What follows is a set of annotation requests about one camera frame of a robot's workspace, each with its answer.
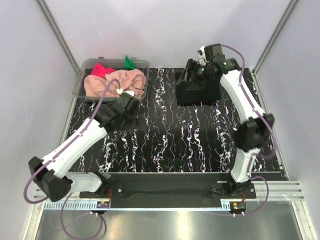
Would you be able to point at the red t shirt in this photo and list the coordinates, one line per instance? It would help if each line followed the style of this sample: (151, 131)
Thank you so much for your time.
(100, 71)

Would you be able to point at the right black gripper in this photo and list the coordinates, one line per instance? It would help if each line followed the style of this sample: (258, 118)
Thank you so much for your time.
(191, 67)

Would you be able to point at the green t shirt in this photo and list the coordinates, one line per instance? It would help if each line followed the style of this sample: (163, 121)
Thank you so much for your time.
(129, 64)

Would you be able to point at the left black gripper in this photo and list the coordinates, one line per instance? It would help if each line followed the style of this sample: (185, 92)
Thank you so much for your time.
(137, 122)

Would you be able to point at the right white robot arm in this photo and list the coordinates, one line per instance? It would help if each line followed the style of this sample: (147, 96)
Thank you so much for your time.
(255, 124)

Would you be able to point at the black t shirt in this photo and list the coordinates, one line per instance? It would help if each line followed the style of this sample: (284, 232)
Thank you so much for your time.
(189, 93)

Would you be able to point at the white slotted cable duct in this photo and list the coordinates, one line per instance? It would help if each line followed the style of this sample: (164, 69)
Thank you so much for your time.
(84, 205)

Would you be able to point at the clear plastic bin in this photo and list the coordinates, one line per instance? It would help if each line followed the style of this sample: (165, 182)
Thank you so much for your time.
(117, 64)

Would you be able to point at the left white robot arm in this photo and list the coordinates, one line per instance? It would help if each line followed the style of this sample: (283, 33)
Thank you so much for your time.
(51, 172)

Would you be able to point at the pink t shirt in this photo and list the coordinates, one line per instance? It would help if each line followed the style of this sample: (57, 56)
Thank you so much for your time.
(130, 81)

